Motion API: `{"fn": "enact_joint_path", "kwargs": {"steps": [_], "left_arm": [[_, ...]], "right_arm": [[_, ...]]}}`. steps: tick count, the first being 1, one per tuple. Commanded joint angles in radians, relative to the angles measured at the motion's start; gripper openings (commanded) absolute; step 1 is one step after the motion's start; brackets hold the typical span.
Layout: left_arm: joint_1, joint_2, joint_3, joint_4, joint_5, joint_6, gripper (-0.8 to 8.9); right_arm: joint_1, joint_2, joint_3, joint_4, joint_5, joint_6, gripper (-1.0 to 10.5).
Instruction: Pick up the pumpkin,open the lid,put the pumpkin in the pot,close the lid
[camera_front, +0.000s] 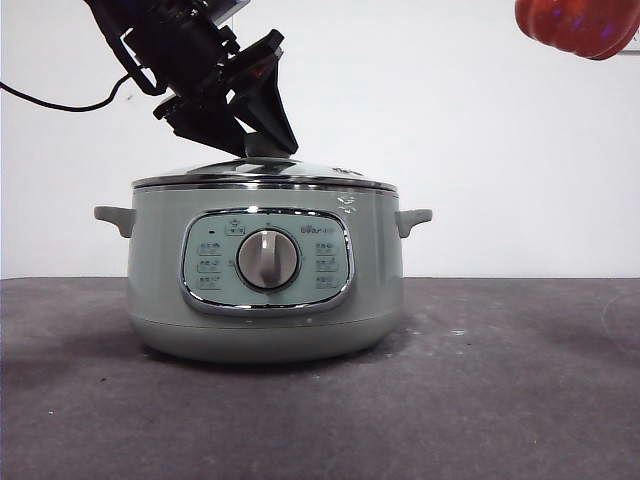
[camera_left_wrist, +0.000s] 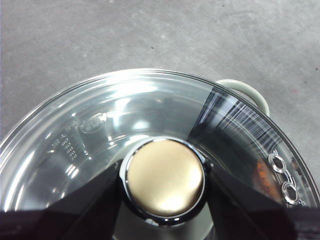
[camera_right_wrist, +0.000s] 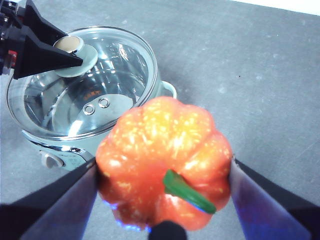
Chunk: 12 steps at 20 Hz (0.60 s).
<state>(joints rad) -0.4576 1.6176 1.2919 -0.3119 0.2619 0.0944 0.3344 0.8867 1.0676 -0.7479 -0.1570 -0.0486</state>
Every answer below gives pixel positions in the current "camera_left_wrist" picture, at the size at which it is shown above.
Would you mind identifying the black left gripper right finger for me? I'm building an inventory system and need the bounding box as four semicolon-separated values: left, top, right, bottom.
209;163;320;240

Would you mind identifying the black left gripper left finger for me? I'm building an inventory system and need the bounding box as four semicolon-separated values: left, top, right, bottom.
0;162;124;240

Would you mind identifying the glass lid with green knob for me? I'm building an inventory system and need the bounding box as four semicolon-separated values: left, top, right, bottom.
0;68;320;240

